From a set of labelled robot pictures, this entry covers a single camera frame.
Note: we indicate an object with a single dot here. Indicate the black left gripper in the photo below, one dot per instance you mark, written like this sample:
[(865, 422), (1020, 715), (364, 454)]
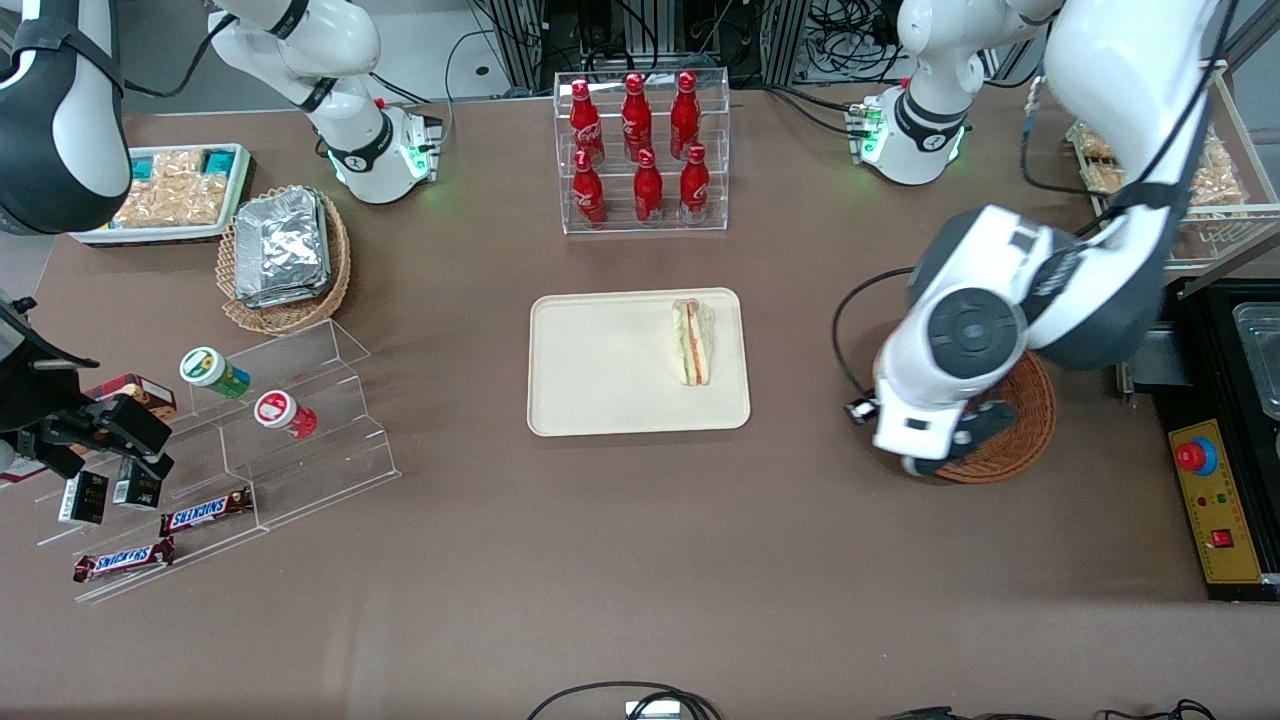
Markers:
[(860, 414)]

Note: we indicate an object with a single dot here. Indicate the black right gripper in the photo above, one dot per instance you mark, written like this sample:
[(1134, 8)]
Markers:
[(35, 392)]

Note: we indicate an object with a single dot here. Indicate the triangular sandwich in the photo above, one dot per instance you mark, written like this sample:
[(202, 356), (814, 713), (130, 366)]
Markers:
[(693, 340)]

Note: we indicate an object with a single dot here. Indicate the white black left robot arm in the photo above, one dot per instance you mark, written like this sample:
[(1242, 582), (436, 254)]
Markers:
[(965, 330)]

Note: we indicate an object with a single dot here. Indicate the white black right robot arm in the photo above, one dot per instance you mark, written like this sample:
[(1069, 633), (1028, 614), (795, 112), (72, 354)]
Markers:
[(50, 110)]

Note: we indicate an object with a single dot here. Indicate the dark brown round wicker basket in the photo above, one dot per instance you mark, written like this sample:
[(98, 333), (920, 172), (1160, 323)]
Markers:
[(1030, 420)]

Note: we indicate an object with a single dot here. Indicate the white rectangular snack tray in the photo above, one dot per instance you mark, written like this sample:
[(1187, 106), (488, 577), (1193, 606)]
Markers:
[(90, 236)]

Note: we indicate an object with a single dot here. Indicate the light tan wicker basket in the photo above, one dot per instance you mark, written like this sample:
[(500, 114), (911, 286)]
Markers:
[(285, 318)]

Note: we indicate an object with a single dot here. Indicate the cream plastic tray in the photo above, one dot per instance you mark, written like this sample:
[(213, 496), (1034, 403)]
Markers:
[(600, 365)]

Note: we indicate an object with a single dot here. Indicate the small black carton box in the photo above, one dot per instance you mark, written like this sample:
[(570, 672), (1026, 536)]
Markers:
[(84, 498), (138, 488)]

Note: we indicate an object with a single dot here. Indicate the red brown chocolate box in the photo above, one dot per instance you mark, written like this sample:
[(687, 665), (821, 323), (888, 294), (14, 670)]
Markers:
[(140, 392)]

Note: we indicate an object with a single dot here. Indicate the Snickers chocolate bar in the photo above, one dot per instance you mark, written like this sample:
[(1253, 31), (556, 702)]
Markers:
[(205, 512), (125, 558)]

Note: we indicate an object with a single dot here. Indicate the green can with white lid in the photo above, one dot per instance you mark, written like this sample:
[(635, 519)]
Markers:
[(212, 371)]

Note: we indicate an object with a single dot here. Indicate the red can with white lid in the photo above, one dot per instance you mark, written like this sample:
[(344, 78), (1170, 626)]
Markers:
[(283, 413)]

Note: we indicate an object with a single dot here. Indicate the red emergency stop button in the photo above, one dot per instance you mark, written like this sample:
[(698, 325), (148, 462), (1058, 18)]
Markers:
[(1193, 457)]

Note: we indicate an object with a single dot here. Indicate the black machine housing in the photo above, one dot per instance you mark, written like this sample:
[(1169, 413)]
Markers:
[(1185, 340)]

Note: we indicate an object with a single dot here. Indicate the clear acrylic stepped stand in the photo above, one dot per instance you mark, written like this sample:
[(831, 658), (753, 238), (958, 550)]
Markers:
[(320, 460)]

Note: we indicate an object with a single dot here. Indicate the yellow control panel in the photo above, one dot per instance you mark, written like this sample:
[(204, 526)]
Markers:
[(1225, 500)]

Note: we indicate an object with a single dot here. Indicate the clear teal snack pack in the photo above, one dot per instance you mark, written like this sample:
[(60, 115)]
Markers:
[(150, 200), (205, 190)]

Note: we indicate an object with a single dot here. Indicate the clear steel pan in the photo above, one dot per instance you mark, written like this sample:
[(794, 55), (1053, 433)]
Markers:
[(1260, 350)]

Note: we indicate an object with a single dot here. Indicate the clear bag of crackers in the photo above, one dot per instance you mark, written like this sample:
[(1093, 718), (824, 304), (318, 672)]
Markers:
[(1218, 175), (1095, 160)]

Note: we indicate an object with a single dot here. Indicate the silver foil package stack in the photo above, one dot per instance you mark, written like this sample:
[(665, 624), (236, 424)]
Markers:
[(282, 245)]

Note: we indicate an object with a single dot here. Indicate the red cola bottle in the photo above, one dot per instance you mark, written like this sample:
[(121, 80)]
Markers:
[(685, 115), (636, 118), (588, 192), (586, 125), (694, 188), (648, 190)]

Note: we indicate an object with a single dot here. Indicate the brown table cover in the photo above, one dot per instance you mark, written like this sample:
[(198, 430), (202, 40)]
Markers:
[(640, 560)]

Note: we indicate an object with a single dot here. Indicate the clear acrylic bottle rack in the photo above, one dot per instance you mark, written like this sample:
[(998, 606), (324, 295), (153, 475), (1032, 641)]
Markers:
[(645, 225)]

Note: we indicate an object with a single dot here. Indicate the black equipment rack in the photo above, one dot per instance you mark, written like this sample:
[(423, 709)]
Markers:
[(650, 30)]

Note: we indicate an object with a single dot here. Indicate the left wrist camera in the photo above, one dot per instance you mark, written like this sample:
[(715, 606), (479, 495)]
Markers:
[(861, 411)]

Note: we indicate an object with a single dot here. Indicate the silver metal bracket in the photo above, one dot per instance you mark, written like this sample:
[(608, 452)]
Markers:
[(652, 710)]

